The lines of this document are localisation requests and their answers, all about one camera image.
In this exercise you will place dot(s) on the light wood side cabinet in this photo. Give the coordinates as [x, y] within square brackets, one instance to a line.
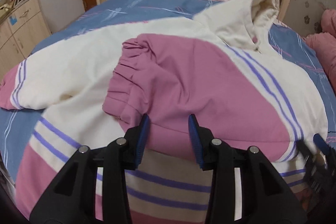
[21, 30]

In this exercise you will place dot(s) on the rolled pink quilt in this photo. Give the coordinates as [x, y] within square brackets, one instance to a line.
[324, 45]

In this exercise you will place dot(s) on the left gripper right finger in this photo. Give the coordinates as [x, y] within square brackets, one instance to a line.
[246, 188]

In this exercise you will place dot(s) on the blue plaid bed sheet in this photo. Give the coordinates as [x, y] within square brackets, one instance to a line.
[17, 126]

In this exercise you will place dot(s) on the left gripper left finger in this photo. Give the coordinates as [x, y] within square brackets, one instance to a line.
[91, 186]

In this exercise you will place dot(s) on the cream and pink hooded jacket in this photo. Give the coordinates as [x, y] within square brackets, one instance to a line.
[218, 65]

